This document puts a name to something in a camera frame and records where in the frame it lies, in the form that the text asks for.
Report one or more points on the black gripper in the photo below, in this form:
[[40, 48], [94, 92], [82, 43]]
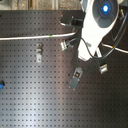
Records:
[[77, 74]]

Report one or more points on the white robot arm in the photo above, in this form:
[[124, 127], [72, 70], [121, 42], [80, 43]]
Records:
[[100, 17]]

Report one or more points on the silver connector right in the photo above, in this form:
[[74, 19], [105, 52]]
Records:
[[103, 68]]

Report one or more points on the silver connector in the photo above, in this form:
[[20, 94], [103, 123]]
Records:
[[63, 45], [103, 68]]

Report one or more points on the silver connector left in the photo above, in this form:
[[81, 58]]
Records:
[[63, 45]]

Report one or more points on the metal cable clip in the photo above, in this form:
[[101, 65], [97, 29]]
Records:
[[39, 52]]

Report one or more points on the black camera box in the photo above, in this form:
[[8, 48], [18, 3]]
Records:
[[71, 21]]

